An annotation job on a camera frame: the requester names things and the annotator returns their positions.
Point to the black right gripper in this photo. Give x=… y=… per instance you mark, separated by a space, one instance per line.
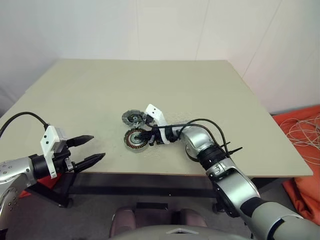
x=157 y=136

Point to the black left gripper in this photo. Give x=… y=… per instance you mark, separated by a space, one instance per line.
x=60 y=160

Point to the grey motor end cover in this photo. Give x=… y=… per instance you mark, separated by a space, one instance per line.
x=130 y=117

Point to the copper wound stator disc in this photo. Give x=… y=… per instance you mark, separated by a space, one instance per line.
x=131 y=142

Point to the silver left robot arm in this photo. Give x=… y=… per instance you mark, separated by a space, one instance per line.
x=15 y=170

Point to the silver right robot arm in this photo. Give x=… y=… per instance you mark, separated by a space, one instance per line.
x=197 y=140

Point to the orange bean bag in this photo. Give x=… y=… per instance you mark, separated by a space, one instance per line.
x=50 y=183

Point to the black floor tape strip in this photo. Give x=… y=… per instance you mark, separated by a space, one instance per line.
x=152 y=205

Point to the maroon rounded pad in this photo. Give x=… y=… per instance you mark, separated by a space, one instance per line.
x=192 y=217
x=123 y=220

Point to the grey robot torso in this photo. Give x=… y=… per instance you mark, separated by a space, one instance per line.
x=175 y=235

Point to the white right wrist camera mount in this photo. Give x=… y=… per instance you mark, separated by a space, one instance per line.
x=153 y=111

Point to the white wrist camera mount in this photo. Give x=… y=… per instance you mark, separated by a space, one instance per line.
x=48 y=142
x=153 y=111

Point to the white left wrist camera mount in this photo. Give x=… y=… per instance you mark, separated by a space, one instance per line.
x=48 y=142

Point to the black table frame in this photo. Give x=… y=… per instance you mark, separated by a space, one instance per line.
x=137 y=183

